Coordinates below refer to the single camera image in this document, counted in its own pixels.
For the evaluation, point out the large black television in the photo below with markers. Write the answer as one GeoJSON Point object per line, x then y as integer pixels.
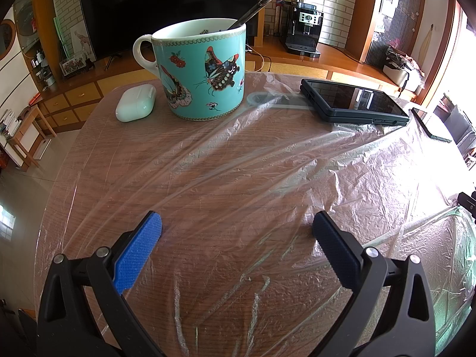
{"type": "Point", "coordinates": [148, 0]}

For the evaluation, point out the giraffe drawing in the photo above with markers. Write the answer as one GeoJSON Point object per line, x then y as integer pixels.
{"type": "Point", "coordinates": [81, 42]}

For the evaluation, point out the black slatted screen door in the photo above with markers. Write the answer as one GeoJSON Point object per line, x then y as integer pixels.
{"type": "Point", "coordinates": [398, 7]}

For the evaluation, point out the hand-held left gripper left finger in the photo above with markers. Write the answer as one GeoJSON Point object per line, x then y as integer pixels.
{"type": "Point", "coordinates": [139, 249]}

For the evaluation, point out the metal spoon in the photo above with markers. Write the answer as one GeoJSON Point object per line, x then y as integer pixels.
{"type": "Point", "coordinates": [256, 7]}

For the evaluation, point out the small wooden side table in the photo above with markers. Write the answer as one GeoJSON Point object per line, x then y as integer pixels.
{"type": "Point", "coordinates": [28, 113]}

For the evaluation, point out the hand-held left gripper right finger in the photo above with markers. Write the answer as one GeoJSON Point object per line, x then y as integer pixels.
{"type": "Point", "coordinates": [336, 251]}

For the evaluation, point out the teal butterfly mug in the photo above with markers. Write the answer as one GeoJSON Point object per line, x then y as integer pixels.
{"type": "Point", "coordinates": [200, 81]}

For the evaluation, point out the white earbuds case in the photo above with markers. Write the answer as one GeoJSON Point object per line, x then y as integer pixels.
{"type": "Point", "coordinates": [135, 102]}

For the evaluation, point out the grey cushioned wooden armchair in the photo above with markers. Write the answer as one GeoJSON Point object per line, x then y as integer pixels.
{"type": "Point", "coordinates": [461, 126]}

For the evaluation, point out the white storage box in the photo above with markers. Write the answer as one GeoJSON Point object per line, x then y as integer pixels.
{"type": "Point", "coordinates": [396, 76]}

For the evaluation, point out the smartphone with dark green edge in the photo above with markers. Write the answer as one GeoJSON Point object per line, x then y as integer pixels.
{"type": "Point", "coordinates": [427, 121]}

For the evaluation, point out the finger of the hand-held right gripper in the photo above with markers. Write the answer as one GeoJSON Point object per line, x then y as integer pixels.
{"type": "Point", "coordinates": [470, 202]}

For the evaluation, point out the black coffee machine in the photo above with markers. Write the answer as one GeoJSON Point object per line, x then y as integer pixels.
{"type": "Point", "coordinates": [301, 29]}

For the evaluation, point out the beige wall hanging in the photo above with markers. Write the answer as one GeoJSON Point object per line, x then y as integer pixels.
{"type": "Point", "coordinates": [427, 48]}

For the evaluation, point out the small framed photo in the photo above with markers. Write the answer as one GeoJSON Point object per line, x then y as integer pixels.
{"type": "Point", "coordinates": [76, 65]}

